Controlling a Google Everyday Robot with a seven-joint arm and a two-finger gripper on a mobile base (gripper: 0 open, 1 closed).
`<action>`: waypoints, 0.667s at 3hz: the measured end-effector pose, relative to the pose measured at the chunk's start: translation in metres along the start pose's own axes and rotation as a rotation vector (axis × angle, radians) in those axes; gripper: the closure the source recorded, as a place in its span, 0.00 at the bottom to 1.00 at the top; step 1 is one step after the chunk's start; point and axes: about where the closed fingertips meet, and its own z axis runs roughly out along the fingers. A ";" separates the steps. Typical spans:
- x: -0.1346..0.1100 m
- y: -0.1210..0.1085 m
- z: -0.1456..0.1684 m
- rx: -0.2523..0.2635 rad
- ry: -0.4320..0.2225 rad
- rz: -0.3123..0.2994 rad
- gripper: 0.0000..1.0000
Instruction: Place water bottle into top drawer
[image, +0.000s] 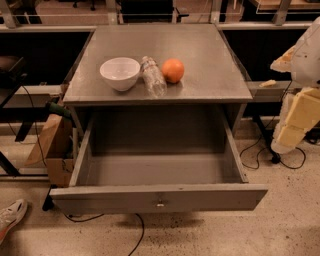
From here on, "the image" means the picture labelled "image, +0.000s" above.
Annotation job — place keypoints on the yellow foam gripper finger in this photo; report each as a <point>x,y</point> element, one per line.
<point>298,115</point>
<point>283,63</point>

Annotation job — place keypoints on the clear plastic water bottle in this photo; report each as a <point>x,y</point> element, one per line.
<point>153,77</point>

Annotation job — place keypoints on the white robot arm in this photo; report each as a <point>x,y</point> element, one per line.
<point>305,62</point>

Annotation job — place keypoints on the open grey top drawer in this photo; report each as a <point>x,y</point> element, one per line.
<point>157,160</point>

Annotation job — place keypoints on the grey cabinet with drawer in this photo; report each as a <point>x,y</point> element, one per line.
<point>206,103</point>

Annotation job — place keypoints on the yellow foam scrap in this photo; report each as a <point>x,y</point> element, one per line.
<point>268,83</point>

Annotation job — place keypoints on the black table leg right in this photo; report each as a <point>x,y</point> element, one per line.
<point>267,138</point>

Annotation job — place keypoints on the orange fruit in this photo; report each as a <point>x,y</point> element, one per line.
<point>172,70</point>

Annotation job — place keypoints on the white ceramic bowl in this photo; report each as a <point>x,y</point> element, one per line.
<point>120,73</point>

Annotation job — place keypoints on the cardboard box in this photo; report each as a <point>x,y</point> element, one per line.
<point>51,150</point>

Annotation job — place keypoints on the white sneaker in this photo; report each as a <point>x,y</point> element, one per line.
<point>11,216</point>

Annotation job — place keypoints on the green handled tool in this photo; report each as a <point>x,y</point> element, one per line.
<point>54,108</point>

